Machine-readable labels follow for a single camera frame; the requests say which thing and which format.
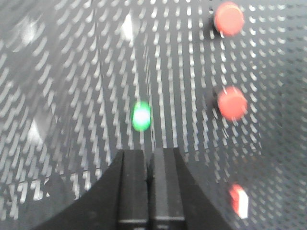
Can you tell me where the black perforated pegboard panel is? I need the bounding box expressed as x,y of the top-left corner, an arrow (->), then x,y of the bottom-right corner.
0,0 -> 307,230

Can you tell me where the grey lower knob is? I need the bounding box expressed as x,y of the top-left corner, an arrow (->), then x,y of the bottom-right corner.
27,115 -> 48,147

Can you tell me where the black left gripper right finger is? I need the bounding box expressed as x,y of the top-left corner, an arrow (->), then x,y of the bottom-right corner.
148,148 -> 230,230

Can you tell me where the green push button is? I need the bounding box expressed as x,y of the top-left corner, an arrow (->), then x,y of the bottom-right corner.
132,101 -> 151,132

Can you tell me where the upper red push button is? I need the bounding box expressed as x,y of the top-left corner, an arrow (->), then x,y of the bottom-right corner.
213,1 -> 245,36

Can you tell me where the red push button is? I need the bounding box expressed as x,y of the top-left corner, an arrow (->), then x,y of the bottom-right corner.
217,86 -> 248,121
213,1 -> 245,36

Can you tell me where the white red rocker switch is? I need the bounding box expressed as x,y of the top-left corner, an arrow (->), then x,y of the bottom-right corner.
229,184 -> 249,219

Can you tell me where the grey upper knob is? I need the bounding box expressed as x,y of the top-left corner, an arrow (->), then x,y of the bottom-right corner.
120,13 -> 140,46

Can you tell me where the lower red push button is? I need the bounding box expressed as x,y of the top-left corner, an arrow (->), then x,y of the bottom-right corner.
217,86 -> 248,121

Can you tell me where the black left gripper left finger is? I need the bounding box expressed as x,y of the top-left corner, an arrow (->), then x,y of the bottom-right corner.
36,149 -> 147,230

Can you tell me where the grey knob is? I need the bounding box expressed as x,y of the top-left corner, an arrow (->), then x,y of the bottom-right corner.
120,13 -> 140,46
27,115 -> 48,147

